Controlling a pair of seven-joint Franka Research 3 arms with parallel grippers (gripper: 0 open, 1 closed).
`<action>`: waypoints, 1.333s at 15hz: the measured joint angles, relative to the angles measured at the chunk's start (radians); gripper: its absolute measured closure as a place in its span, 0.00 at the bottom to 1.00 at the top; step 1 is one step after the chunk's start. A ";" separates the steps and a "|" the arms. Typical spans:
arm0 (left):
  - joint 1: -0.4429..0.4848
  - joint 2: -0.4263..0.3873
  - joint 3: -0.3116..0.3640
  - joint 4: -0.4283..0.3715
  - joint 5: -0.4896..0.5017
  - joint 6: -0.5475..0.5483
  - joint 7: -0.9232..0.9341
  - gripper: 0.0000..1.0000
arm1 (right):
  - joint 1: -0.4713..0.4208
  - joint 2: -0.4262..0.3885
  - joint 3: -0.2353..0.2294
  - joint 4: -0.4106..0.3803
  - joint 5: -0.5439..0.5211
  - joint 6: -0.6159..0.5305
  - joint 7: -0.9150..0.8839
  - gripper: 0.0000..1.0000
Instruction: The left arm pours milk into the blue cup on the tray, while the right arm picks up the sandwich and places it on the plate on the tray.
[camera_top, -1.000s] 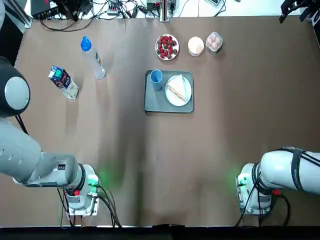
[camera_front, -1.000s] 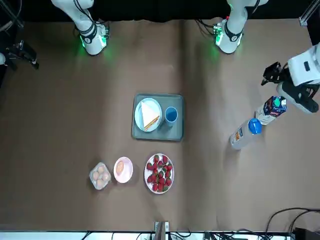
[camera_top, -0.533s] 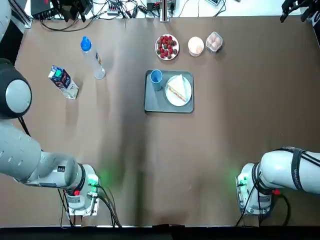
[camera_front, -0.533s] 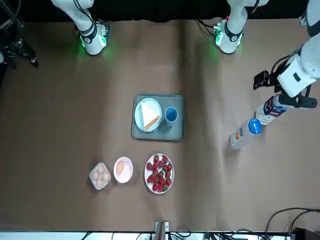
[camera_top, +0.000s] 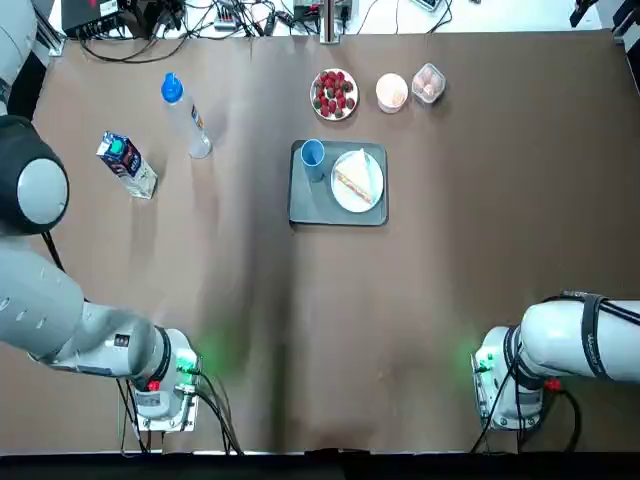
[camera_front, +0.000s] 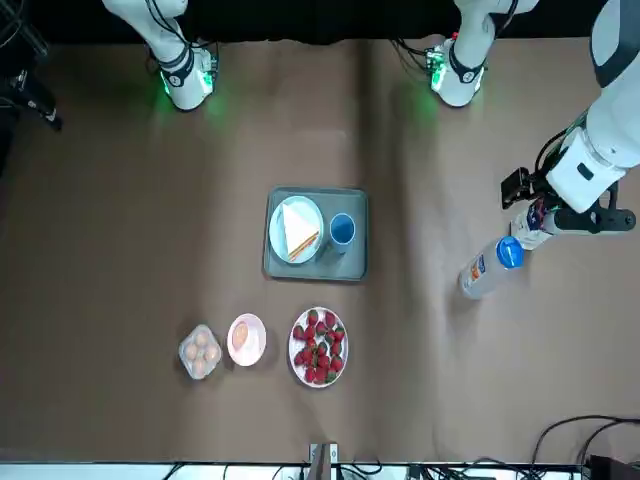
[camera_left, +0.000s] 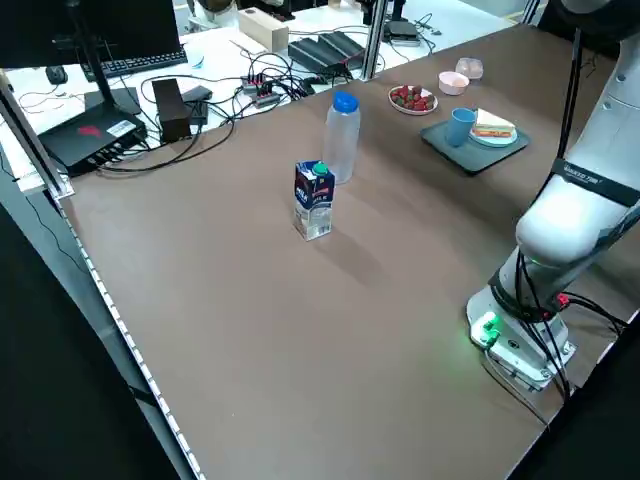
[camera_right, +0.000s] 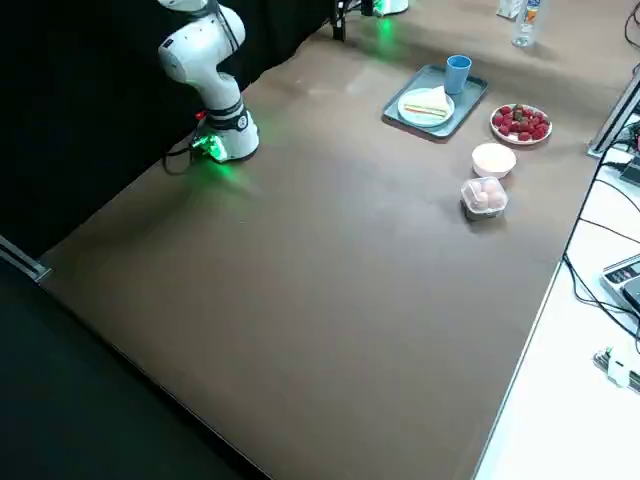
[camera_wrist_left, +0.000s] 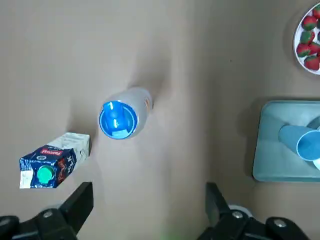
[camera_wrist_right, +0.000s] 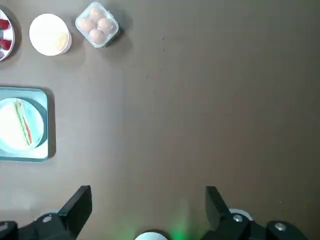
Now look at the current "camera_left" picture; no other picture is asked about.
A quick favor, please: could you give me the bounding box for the blue milk carton green cap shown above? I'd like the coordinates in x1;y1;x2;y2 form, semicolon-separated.
293;159;335;242

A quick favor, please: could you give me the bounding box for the triangular sandwich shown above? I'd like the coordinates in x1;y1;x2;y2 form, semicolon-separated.
472;108;517;140

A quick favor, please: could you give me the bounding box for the white plate with pink rim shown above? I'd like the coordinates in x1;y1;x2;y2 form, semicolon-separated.
388;84;440;116

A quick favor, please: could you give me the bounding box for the grey rectangular tray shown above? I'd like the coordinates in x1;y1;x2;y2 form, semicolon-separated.
419;117;531;176

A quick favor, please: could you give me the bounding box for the blue cup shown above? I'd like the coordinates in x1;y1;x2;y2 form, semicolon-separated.
445;107;477;148

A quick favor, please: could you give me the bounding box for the pale blue round plate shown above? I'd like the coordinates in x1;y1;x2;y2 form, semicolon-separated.
469;124;519;149

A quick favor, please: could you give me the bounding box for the clear bottle blue cap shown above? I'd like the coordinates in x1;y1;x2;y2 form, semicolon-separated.
322;91;362;185

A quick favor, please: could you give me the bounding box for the grey usb hub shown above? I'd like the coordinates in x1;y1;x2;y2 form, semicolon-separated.
241;71;284;107

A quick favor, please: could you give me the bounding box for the small black box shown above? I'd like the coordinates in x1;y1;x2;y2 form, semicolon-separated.
180;84;214;127

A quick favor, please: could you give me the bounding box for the black ridged device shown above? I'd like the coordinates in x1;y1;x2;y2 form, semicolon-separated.
319;30;367;64
288;37;346;70

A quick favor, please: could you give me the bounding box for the dark brown box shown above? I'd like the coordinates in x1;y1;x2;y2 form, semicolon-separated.
151;77;194;144

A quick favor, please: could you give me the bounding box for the pink bowl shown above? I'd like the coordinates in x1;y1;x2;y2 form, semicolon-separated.
438;70;470;96

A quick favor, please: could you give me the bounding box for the light wooden box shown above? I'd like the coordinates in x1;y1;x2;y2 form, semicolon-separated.
237;8;291;54

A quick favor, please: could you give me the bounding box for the dark flat device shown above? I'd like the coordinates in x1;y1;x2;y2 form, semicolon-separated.
383;19;422;49

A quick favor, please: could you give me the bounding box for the clear plastic egg box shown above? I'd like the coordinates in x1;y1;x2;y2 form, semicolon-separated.
455;57;485;81

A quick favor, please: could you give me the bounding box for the black keyboard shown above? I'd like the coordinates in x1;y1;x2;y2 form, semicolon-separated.
82;48;190;77

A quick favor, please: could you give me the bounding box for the black monitor stand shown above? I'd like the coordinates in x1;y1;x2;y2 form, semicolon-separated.
64;0;142;117

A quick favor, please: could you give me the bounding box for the black router box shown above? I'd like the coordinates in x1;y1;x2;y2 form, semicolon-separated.
38;106;149;177

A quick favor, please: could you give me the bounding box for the black computer monitor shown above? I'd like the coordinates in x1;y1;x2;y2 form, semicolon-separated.
0;0;182;70

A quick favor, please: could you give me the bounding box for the black cable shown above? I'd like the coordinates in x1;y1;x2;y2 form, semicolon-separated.
97;107;236;174
479;292;629;404

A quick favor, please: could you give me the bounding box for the aluminium upright post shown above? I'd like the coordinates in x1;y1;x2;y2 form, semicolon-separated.
360;0;387;81

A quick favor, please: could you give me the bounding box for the aluminium frame rail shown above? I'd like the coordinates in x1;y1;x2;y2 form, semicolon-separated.
0;69;76;201

